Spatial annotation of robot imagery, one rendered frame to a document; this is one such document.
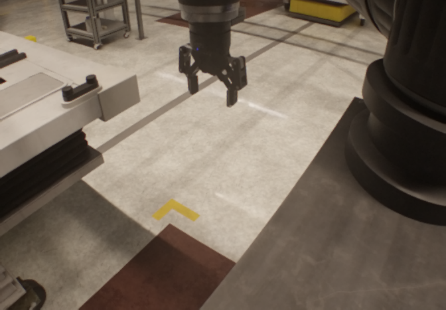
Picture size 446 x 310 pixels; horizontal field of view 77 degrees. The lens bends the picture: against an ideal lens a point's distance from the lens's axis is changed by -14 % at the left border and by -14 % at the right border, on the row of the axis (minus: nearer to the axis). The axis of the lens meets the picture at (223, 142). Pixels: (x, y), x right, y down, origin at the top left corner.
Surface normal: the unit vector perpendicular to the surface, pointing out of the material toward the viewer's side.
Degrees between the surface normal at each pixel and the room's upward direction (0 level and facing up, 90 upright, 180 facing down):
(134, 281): 0
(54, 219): 0
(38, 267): 0
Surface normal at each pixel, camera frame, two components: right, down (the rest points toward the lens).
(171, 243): -0.01, -0.79
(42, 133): 0.81, 0.35
